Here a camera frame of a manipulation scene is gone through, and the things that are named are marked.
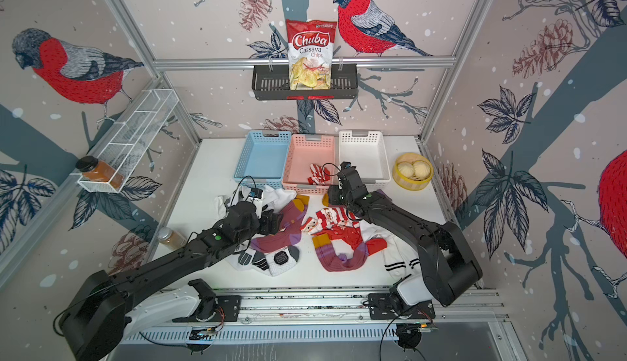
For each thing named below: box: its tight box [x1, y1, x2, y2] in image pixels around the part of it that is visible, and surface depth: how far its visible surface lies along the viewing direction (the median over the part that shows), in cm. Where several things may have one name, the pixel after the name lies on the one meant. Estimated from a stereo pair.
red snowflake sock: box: [310, 226, 388, 256], surface depth 87 cm
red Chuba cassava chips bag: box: [285, 18, 338, 91], surface depth 87 cm
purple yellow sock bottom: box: [311, 233, 370, 272], surface depth 84 cm
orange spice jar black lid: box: [75, 155, 125, 189], surface depth 63 cm
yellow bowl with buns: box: [391, 152, 434, 192], surface depth 103 cm
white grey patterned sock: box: [226, 245, 301, 277], surface depth 83 cm
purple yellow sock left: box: [250, 194, 310, 254], surface depth 92 cm
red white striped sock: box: [306, 163, 331, 186], surface depth 106 cm
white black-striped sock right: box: [359, 220, 421, 281], surface depth 85 cm
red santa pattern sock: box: [300, 207, 361, 234], surface depth 93 cm
